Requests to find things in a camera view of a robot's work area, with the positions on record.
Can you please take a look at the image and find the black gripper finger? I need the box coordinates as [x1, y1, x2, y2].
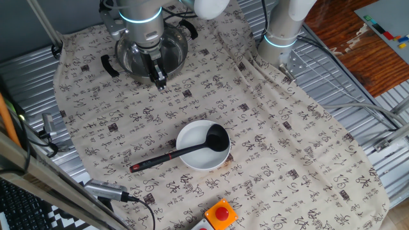
[153, 59, 168, 92]
[143, 60, 158, 85]

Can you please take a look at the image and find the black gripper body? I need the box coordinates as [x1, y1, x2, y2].
[137, 44, 164, 70]

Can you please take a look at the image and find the black ladle with red accents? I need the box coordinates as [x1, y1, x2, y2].
[129, 123, 230, 174]

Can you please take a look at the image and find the white round bowl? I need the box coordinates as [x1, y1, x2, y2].
[175, 119, 231, 171]

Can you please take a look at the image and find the black pole clamp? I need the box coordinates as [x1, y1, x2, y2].
[50, 43, 64, 60]

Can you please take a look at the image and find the beige calligraphy print cloth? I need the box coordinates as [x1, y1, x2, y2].
[52, 0, 391, 230]

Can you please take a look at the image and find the grey metal pole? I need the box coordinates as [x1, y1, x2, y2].
[26, 0, 64, 49]

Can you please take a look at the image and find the orange emergency stop button box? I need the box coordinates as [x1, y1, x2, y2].
[204, 197, 239, 230]

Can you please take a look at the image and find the orange pole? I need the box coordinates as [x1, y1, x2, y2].
[0, 92, 22, 148]

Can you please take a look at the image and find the white box with red button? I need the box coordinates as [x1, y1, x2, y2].
[190, 218, 215, 230]

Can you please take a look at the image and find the black white marker board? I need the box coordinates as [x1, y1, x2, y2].
[0, 172, 96, 230]

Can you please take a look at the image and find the black keyboard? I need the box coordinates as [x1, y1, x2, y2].
[0, 178, 54, 230]

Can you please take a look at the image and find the brown wooden desk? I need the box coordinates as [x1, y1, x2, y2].
[303, 0, 409, 98]

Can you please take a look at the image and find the grey board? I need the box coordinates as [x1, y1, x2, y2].
[353, 0, 409, 65]

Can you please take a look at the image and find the steel pot with black handles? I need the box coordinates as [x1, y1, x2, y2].
[100, 19, 199, 86]

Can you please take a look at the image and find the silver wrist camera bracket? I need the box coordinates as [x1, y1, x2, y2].
[98, 8, 127, 41]

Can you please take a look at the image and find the small silver camera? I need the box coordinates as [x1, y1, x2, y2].
[42, 113, 58, 139]

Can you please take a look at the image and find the black arm base cable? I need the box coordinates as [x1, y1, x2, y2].
[258, 0, 271, 44]

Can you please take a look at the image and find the black camera cable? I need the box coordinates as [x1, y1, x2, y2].
[127, 195, 157, 230]

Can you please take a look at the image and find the large silver camera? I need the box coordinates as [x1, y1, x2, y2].
[83, 178, 130, 203]

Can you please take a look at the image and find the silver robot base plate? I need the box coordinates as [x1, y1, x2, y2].
[277, 47, 307, 86]

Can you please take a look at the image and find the aluminium frame bar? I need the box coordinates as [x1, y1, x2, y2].
[0, 129, 132, 230]

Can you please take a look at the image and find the aluminium profile rail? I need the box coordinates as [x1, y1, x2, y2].
[389, 95, 409, 116]
[373, 123, 409, 153]

